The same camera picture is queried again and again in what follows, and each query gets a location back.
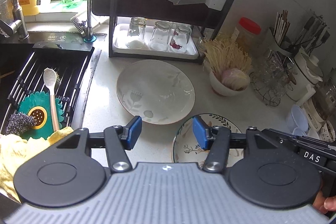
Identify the floral patterned plate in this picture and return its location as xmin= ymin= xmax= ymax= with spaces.
xmin=171 ymin=113 xmax=242 ymax=168

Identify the clear plastic bowl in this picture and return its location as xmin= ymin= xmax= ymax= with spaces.
xmin=285 ymin=105 xmax=309 ymax=132
xmin=292 ymin=127 xmax=308 ymax=136

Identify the white leaf plate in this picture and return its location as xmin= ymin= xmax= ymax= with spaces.
xmin=116 ymin=60 xmax=195 ymax=125

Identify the small white bowl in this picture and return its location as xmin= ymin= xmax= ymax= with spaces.
xmin=307 ymin=128 xmax=319 ymax=139

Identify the person's right hand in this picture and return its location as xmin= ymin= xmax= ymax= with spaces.
xmin=313 ymin=191 xmax=336 ymax=214

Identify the patterned bowl with dark food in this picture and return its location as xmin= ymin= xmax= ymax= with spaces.
xmin=319 ymin=120 xmax=335 ymax=143

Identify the bowl with noodles and onion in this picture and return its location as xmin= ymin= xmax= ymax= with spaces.
xmin=202 ymin=34 xmax=252 ymax=97

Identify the glass health kettle on base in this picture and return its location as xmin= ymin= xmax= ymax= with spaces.
xmin=302 ymin=78 xmax=335 ymax=131

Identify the black sink drain rack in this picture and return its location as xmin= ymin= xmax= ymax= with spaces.
xmin=1 ymin=43 xmax=95 ymax=139

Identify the white spoon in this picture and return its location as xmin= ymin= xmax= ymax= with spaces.
xmin=43 ymin=68 xmax=59 ymax=131

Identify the drinking glass left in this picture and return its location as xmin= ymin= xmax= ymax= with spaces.
xmin=126 ymin=16 xmax=146 ymax=49

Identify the drinking glass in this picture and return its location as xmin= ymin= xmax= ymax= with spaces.
xmin=149 ymin=20 xmax=171 ymax=52
xmin=126 ymin=16 xmax=146 ymax=49
xmin=169 ymin=24 xmax=192 ymax=53

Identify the steel wool scrubber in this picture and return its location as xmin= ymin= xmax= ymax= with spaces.
xmin=5 ymin=113 xmax=35 ymax=136

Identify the white electric cooking pot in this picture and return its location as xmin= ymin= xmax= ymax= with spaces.
xmin=287 ymin=49 xmax=324 ymax=106

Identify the drinking glass middle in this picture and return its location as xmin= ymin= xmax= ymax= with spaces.
xmin=149 ymin=20 xmax=171 ymax=52

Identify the white drip tray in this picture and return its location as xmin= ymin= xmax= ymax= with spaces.
xmin=112 ymin=23 xmax=200 ymax=61

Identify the yellow dish cloth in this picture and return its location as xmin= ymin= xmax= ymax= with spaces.
xmin=0 ymin=127 xmax=74 ymax=202

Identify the red lid plastic jar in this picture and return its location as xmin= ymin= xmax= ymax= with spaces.
xmin=231 ymin=17 xmax=261 ymax=53

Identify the drinking glass right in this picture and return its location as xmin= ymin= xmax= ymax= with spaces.
xmin=169 ymin=24 xmax=192 ymax=53

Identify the green chopstick holder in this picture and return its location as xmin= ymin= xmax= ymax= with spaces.
xmin=264 ymin=10 xmax=293 ymax=57

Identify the black dish rack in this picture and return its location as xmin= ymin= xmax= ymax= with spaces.
xmin=108 ymin=0 xmax=248 ymax=64

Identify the hanging utensil rack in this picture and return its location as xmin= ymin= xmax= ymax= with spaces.
xmin=290 ymin=12 xmax=330 ymax=56

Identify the chrome sink faucet left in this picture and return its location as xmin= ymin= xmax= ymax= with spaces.
xmin=1 ymin=0 xmax=29 ymax=41

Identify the wire rack with glass cups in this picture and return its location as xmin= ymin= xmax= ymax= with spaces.
xmin=249 ymin=50 xmax=290 ymax=107

